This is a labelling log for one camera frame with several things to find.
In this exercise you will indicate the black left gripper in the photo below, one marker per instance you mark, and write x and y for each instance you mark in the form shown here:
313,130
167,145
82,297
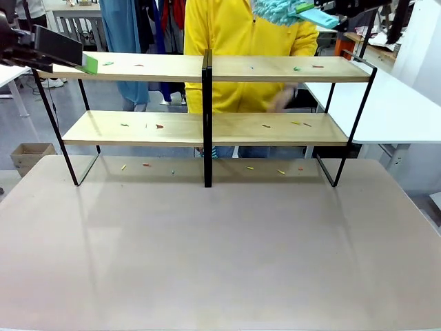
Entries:
12,36

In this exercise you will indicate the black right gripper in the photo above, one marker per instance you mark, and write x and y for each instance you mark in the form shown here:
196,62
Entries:
351,4

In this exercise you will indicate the teal microfiber duster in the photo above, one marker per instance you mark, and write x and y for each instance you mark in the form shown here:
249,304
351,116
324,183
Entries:
275,12

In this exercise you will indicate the person's left hand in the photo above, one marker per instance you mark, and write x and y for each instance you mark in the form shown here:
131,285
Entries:
283,99

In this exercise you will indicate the white sneaker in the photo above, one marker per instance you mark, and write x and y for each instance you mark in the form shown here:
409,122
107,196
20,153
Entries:
54,82

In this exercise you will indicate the small white desk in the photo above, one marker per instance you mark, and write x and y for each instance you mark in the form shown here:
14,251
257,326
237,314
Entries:
10,74

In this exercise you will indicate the background person dark trousers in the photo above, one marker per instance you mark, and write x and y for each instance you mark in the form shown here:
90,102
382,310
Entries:
34,15

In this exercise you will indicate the white slatted background table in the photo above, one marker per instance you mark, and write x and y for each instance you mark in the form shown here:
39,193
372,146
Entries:
74,22

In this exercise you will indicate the orange cabinet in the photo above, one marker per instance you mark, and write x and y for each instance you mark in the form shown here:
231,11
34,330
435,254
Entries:
344,46

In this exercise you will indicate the thin black stand pole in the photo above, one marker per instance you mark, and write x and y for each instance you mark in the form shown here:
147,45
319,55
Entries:
368,32

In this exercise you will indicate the yellow hoodie torso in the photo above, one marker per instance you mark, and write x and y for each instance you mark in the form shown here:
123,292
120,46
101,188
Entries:
227,31

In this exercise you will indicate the hanging blue coat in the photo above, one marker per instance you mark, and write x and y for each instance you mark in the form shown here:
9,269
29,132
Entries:
120,31

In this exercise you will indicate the wooden background desk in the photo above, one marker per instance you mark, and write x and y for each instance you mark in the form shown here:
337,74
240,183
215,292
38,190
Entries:
379,45

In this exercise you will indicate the black office chair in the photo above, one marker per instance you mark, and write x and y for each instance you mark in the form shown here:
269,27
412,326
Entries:
305,100

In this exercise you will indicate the cardboard box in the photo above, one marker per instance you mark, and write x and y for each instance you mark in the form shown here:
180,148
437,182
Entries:
31,157

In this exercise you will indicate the hanging dark clothes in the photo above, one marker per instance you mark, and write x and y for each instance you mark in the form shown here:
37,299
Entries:
156,24

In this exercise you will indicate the wooden shelf board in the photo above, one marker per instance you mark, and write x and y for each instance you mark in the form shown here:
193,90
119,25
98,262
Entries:
165,67
179,129

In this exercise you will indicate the large white side table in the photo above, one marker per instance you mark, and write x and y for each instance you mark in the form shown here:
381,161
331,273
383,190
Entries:
386,110

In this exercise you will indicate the wooden two-tier shelf rack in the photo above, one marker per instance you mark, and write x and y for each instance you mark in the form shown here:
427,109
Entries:
207,120

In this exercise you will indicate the blue jeans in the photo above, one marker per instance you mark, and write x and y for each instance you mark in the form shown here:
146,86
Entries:
262,151

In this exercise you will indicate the teal striped shoe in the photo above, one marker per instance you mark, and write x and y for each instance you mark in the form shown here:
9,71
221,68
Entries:
214,152

